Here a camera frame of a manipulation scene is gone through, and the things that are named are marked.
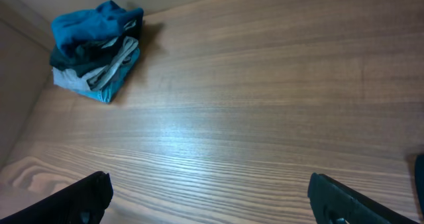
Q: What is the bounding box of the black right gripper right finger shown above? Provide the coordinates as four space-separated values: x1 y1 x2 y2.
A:
307 173 417 224

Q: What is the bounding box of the light blue folded garment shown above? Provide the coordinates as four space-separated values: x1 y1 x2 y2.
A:
74 48 140 103

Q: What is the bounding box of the dark green garment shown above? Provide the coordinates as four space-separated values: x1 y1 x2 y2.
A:
414 154 424 214

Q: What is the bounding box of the blue polo shirt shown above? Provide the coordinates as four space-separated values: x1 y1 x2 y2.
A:
51 0 144 58

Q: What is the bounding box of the black folded garment on stack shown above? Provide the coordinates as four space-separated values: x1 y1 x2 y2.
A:
50 19 142 78

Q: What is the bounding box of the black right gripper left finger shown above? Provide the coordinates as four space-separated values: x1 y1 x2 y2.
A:
1 171 113 224

